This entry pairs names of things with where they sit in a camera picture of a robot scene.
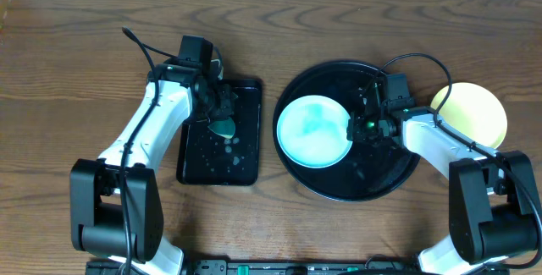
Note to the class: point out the round black tray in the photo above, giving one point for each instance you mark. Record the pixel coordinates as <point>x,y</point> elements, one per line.
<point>367,172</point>

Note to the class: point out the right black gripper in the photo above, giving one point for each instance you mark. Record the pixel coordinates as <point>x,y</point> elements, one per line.
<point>354,129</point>

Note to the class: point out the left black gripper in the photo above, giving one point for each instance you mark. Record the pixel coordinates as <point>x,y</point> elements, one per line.
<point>221,106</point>

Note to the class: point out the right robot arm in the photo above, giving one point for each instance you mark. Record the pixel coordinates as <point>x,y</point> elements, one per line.
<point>495,212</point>

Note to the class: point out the white plate with blue stain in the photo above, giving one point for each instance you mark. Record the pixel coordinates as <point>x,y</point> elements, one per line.
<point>312,131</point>

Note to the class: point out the yellow plate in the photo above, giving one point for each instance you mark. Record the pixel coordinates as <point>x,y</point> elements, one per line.
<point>477,113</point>

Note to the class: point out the rectangular black tray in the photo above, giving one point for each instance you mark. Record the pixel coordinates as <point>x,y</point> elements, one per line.
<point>209,159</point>

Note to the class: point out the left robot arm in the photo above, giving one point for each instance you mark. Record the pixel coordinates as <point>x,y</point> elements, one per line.
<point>115,207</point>

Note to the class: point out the green yellow sponge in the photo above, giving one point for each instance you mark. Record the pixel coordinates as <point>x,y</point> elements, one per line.
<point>224,128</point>

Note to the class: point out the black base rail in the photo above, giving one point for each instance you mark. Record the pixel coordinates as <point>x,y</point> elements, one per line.
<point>271,267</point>

